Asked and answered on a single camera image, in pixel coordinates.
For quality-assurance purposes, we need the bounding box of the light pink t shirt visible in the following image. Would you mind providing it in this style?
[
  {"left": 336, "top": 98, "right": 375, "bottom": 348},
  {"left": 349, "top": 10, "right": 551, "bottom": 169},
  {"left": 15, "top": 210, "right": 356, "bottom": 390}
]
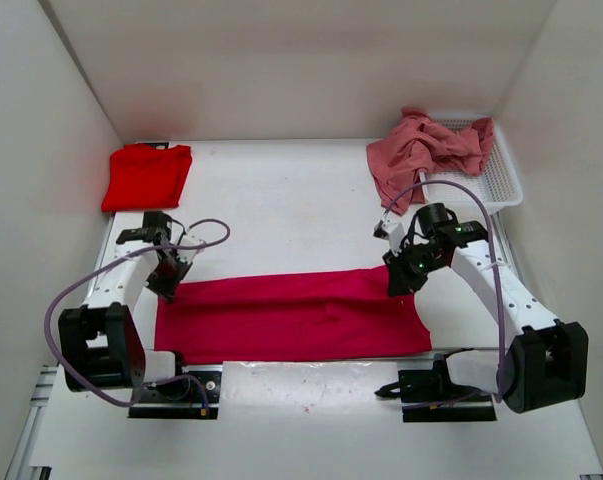
[{"left": 366, "top": 107, "right": 495, "bottom": 215}]

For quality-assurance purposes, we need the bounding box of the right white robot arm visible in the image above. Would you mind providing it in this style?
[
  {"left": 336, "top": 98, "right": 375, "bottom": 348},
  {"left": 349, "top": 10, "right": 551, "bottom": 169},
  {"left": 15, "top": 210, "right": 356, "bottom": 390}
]
[{"left": 374, "top": 203, "right": 589, "bottom": 413}]

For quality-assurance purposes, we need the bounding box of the white plastic basket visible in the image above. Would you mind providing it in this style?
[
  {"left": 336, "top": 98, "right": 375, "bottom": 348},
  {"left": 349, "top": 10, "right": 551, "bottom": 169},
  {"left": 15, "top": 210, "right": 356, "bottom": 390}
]
[{"left": 420, "top": 120, "right": 523, "bottom": 215}]

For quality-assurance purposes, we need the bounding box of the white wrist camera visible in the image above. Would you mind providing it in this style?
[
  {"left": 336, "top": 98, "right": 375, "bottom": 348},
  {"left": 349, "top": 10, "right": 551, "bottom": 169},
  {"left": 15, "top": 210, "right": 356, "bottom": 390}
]
[
  {"left": 176, "top": 234, "right": 205, "bottom": 264},
  {"left": 373, "top": 219, "right": 405, "bottom": 256}
]

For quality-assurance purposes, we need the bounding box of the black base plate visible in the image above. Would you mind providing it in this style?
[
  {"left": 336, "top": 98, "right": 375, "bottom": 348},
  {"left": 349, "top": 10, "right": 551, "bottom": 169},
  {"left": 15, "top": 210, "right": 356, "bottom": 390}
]
[
  {"left": 128, "top": 365, "right": 223, "bottom": 420},
  {"left": 375, "top": 367, "right": 497, "bottom": 424}
]

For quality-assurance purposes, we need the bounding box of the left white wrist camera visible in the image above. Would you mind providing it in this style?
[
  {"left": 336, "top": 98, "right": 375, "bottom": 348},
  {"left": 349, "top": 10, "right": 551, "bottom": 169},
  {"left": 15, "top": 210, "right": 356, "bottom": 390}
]
[{"left": 176, "top": 234, "right": 205, "bottom": 264}]

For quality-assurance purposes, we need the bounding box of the magenta t shirt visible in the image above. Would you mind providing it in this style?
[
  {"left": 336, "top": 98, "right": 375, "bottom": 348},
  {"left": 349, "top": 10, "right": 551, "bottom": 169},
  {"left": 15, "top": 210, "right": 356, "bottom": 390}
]
[{"left": 154, "top": 266, "right": 432, "bottom": 364}]

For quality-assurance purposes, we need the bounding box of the red t shirt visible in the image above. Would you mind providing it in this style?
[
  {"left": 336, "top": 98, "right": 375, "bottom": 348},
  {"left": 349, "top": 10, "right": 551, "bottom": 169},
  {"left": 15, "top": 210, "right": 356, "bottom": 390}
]
[{"left": 101, "top": 144, "right": 193, "bottom": 213}]

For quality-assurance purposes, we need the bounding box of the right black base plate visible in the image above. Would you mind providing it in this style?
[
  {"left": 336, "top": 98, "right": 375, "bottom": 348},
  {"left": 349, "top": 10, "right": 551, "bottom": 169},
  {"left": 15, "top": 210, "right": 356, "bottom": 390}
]
[{"left": 375, "top": 367, "right": 497, "bottom": 424}]

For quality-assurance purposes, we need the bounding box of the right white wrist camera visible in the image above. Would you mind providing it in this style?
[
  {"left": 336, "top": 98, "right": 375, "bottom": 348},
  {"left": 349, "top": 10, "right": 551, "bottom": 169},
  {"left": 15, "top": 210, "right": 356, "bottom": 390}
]
[{"left": 373, "top": 219, "right": 405, "bottom": 256}]

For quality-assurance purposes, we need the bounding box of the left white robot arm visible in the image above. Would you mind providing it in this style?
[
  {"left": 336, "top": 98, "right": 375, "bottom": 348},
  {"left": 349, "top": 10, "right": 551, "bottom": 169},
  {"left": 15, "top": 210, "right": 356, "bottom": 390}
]
[{"left": 58, "top": 249, "right": 193, "bottom": 400}]

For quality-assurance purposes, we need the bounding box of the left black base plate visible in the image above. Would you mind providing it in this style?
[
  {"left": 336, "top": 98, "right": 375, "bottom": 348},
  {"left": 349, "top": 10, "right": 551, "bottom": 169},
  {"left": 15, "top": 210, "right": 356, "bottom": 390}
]
[{"left": 128, "top": 365, "right": 223, "bottom": 420}]

